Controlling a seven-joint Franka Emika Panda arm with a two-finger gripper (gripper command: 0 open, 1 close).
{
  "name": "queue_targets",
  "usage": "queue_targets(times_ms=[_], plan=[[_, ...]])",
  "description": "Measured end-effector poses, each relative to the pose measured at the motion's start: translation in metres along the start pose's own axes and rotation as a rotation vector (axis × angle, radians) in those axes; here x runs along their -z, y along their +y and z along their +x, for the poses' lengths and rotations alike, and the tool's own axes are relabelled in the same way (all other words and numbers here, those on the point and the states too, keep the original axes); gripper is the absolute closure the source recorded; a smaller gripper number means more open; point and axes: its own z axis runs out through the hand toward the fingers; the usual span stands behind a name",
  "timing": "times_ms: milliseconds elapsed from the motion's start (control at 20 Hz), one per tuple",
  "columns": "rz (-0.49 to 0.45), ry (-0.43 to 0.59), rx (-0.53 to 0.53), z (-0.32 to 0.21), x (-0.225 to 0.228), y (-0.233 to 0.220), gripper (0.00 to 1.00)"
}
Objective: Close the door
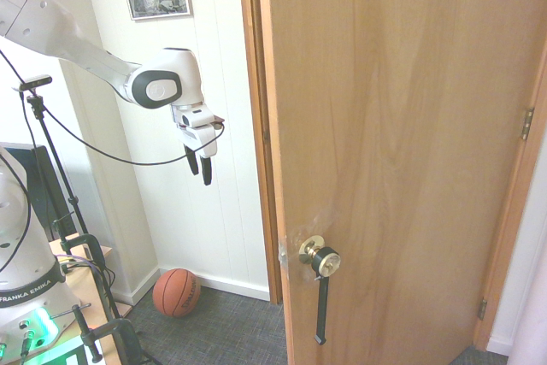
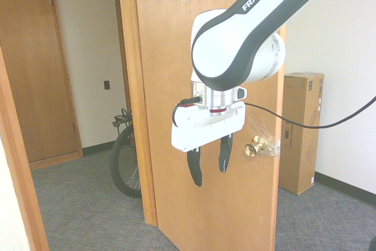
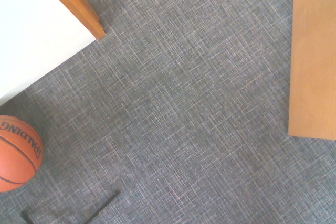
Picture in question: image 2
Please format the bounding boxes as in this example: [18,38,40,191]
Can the clear tape on door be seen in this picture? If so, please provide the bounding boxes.
[246,115,283,158]

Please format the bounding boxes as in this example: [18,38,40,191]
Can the closed wooden hallway door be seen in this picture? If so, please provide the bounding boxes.
[0,0,83,171]

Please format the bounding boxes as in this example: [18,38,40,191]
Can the black cable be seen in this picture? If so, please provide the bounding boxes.
[172,95,376,130]

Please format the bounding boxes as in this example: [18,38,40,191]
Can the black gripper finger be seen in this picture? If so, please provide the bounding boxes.
[186,148,204,188]
[218,135,234,174]

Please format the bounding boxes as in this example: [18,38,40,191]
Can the wooden door frame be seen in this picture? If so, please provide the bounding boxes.
[112,0,159,227]

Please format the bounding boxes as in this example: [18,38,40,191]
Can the tall cardboard box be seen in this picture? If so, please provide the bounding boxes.
[278,72,325,196]

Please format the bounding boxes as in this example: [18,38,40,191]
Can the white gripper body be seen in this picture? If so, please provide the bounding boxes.
[171,101,246,153]

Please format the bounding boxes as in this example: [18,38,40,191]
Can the open wooden door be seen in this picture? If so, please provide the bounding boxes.
[133,0,287,251]

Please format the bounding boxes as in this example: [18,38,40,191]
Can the black baseboard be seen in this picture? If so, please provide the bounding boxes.
[314,172,376,205]

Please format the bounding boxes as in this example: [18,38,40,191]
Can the brass door knob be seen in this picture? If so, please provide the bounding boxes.
[244,135,268,158]

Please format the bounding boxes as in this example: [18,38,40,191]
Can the black bicycle wheel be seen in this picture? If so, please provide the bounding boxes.
[109,108,143,199]

